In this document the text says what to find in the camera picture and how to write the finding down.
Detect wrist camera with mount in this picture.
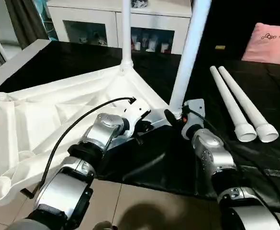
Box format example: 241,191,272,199
182,98,207,140
123,106,153,140

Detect white plastic table top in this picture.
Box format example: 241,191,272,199
0,66,179,206

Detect white plastic table leg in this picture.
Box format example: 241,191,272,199
210,66,258,143
218,66,280,143
168,0,213,115
120,0,135,75

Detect black work mat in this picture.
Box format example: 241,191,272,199
0,41,280,202

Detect pink pillow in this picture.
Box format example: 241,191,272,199
242,23,280,66

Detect white cabinet with glass doors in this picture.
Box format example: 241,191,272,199
46,0,193,54

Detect black furniture with yellow label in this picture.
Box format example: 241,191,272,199
188,0,280,63

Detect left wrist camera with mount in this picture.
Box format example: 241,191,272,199
123,106,153,140

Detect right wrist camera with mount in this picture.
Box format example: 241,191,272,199
182,98,207,140

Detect dark ornament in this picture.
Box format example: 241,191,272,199
131,0,149,9

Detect dark robot foot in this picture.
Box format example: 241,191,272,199
93,221,117,230

